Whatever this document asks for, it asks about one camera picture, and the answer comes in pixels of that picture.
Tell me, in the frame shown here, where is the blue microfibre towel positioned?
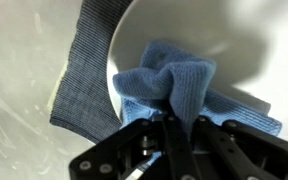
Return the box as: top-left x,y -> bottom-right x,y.
112,39 -> 283,179

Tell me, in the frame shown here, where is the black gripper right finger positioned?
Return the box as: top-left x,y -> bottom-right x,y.
188,115 -> 288,180

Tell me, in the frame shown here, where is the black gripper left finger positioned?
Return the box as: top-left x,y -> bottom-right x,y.
68,115 -> 194,180

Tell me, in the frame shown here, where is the white round plate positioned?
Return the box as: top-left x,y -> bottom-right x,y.
106,0 -> 288,148

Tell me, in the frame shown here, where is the dark blue cloth placemat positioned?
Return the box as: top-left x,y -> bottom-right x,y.
49,0 -> 135,145

